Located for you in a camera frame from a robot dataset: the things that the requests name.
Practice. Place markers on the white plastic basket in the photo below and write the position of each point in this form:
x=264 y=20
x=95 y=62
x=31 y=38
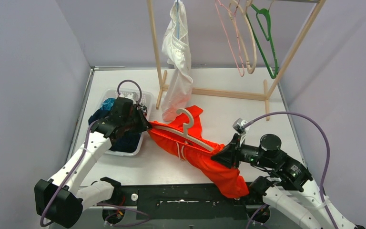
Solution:
x=122 y=117

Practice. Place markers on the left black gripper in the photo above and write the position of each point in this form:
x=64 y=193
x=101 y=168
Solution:
x=137 y=119

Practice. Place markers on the pink hanger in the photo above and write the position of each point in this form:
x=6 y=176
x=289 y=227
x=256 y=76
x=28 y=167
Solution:
x=232 y=39

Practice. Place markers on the wooden hanger orange shorts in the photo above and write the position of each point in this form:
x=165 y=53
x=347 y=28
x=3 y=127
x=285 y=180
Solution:
x=184 y=133

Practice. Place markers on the blue patterned shorts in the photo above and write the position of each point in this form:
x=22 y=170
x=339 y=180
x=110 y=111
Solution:
x=107 y=104

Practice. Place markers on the green hanger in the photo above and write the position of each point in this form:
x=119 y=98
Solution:
x=263 y=18

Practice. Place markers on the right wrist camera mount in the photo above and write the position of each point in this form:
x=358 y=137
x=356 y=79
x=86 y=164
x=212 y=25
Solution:
x=238 y=126

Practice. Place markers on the blue wire hanger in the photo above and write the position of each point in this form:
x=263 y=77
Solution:
x=177 y=17

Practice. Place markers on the camouflage orange black shorts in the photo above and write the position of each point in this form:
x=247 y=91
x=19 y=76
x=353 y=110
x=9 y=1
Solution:
x=143 y=108

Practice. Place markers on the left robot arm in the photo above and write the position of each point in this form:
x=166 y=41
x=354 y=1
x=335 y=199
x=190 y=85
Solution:
x=60 y=199

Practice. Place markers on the wooden clothes rack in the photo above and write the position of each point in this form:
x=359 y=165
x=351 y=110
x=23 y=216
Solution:
x=225 y=93

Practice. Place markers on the wooden hanger navy shorts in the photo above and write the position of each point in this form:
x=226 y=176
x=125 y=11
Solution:
x=249 y=38

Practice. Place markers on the white shorts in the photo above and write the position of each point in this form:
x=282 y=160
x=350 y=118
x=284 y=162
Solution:
x=179 y=55

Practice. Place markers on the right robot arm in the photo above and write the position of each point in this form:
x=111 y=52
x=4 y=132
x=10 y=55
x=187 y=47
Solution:
x=290 y=187

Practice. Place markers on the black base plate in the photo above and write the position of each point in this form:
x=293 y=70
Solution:
x=185 y=201

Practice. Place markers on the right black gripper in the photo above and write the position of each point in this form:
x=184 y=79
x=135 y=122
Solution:
x=230 y=154

